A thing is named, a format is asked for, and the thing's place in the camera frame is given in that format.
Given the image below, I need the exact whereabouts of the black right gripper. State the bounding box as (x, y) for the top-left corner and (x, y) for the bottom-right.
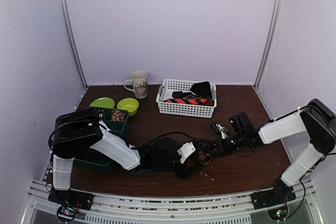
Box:
(205, 132), (246, 157)

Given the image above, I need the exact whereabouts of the dark red patterned tie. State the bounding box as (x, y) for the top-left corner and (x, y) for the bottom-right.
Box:
(184, 150), (214, 168)

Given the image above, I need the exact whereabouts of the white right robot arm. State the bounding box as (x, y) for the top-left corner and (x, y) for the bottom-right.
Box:
(209, 99), (335, 204)

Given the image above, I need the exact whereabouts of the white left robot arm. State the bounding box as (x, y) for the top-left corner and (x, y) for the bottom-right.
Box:
(48, 108), (196, 205)

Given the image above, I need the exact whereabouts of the orange navy striped tie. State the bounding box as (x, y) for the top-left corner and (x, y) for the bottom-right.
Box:
(164, 99), (214, 106)

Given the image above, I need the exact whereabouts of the white perforated plastic basket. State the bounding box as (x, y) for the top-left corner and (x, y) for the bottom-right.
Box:
(156, 79), (217, 118)

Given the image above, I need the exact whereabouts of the green compartment tray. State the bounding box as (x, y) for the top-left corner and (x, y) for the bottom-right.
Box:
(73, 107), (130, 174)

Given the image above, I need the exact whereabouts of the lime green bowl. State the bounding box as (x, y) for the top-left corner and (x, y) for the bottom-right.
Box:
(117, 98), (139, 116)

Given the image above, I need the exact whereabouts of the rolled tie in tray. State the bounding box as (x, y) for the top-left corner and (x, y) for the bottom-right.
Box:
(111, 110), (127, 122)

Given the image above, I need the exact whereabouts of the white patterned rolled tie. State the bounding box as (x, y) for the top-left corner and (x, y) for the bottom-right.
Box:
(97, 109), (106, 119)

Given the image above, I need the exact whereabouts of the cream patterned mug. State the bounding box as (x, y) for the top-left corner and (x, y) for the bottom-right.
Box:
(123, 71), (148, 99)

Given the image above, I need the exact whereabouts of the lime green plate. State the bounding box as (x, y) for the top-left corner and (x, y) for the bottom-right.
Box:
(89, 97), (115, 109)

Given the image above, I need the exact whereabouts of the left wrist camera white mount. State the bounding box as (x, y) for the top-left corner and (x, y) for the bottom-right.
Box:
(177, 142), (196, 164)

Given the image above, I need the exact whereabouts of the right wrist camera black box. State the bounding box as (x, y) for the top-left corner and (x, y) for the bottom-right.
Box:
(229, 112), (255, 135)

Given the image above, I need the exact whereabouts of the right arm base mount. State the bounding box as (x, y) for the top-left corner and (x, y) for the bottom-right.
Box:
(251, 189), (296, 222)

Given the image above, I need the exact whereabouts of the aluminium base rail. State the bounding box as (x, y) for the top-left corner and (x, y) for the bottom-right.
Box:
(20, 178), (323, 224)

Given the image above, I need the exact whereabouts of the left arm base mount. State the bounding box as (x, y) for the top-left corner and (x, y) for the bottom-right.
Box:
(48, 190), (94, 222)

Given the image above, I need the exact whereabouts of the right aluminium frame post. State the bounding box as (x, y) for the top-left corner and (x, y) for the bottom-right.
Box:
(254, 0), (283, 90)

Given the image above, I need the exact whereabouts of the aluminium frame post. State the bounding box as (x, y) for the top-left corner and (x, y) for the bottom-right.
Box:
(254, 0), (283, 90)
(59, 0), (88, 89)

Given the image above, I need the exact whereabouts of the left aluminium frame post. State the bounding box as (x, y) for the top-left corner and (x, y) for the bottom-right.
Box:
(59, 0), (88, 89)

